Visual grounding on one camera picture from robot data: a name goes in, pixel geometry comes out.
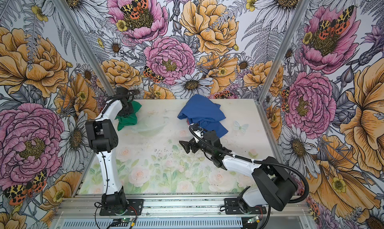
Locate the green cloth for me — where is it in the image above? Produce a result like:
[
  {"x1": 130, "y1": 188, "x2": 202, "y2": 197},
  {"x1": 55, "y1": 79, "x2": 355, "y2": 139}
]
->
[{"x1": 116, "y1": 101, "x2": 142, "y2": 131}]

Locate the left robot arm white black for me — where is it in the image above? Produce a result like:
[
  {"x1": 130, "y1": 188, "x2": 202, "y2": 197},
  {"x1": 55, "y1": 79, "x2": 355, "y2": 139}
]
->
[{"x1": 85, "y1": 87, "x2": 135, "y2": 215}]

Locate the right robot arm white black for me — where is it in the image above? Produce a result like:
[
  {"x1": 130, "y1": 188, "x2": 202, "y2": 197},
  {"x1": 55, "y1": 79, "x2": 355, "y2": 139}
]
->
[{"x1": 179, "y1": 130, "x2": 301, "y2": 214}]

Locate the blue cloth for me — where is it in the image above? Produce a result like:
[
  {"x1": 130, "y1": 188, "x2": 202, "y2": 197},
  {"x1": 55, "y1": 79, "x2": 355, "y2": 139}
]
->
[{"x1": 178, "y1": 95, "x2": 228, "y2": 138}]

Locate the right green circuit board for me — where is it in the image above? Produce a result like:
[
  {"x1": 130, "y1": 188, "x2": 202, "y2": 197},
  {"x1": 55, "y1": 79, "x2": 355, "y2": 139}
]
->
[{"x1": 247, "y1": 216, "x2": 261, "y2": 224}]

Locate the green circuit board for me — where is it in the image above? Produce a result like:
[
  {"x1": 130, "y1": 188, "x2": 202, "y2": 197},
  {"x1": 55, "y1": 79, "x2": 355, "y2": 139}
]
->
[
  {"x1": 247, "y1": 216, "x2": 261, "y2": 224},
  {"x1": 114, "y1": 217, "x2": 137, "y2": 225}
]

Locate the left green circuit board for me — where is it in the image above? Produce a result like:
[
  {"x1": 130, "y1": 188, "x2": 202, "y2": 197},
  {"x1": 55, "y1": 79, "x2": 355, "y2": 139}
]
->
[{"x1": 114, "y1": 217, "x2": 137, "y2": 225}]

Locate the aluminium front rail frame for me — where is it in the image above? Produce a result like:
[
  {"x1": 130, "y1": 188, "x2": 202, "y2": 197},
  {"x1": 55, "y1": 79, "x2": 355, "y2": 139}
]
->
[{"x1": 50, "y1": 194, "x2": 316, "y2": 229}]

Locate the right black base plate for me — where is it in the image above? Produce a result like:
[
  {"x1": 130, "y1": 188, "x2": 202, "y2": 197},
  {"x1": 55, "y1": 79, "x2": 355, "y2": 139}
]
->
[{"x1": 220, "y1": 198, "x2": 267, "y2": 215}]

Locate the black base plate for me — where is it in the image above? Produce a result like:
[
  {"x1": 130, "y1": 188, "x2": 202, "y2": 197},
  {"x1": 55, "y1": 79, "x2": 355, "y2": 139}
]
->
[
  {"x1": 220, "y1": 198, "x2": 267, "y2": 215},
  {"x1": 99, "y1": 199, "x2": 144, "y2": 216}
]

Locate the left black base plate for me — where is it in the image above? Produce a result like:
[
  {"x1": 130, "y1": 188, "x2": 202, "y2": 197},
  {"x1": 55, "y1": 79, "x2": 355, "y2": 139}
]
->
[{"x1": 99, "y1": 199, "x2": 144, "y2": 216}]

